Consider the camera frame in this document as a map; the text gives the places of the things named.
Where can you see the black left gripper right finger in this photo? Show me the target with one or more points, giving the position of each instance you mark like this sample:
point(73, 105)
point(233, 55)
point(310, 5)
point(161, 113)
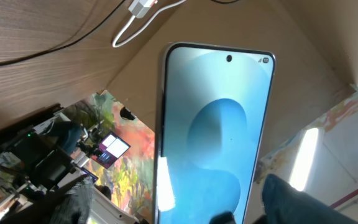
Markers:
point(285, 205)

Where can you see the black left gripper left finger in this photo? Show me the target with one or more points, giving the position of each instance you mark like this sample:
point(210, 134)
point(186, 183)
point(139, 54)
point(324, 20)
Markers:
point(70, 204)

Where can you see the blue screen Galaxy smartphone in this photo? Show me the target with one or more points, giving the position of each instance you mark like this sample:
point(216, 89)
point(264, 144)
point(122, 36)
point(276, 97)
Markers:
point(211, 107)

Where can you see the glowing monitor screen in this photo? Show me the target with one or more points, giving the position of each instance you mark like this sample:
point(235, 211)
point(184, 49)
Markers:
point(109, 150)

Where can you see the white power strip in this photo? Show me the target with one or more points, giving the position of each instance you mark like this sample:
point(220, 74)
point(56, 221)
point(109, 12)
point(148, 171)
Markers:
point(139, 8)

